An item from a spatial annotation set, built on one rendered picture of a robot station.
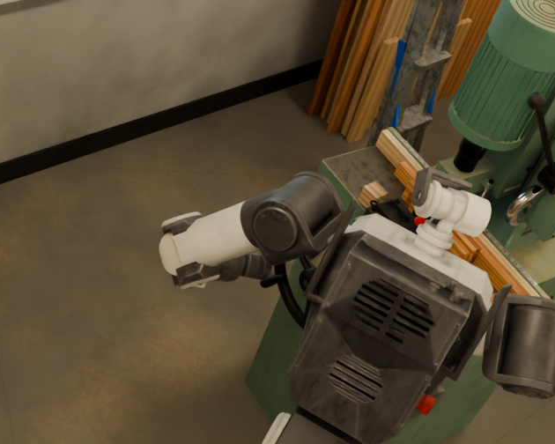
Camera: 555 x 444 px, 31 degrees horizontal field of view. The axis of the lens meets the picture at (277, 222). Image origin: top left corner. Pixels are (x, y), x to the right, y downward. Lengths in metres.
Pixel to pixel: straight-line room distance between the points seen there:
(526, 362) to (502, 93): 0.67
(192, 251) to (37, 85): 1.57
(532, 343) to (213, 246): 0.56
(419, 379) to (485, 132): 0.77
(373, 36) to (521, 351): 2.31
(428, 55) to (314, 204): 1.66
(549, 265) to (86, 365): 1.35
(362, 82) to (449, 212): 2.27
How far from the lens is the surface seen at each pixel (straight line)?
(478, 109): 2.12
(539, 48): 2.02
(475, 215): 1.63
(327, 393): 1.58
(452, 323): 1.47
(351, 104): 3.92
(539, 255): 2.63
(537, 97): 1.97
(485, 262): 2.32
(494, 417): 3.31
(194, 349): 3.09
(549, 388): 1.62
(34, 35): 3.10
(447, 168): 2.28
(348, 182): 2.39
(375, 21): 3.73
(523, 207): 2.34
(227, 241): 1.70
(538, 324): 1.62
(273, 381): 2.90
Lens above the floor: 2.43
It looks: 43 degrees down
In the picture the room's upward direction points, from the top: 21 degrees clockwise
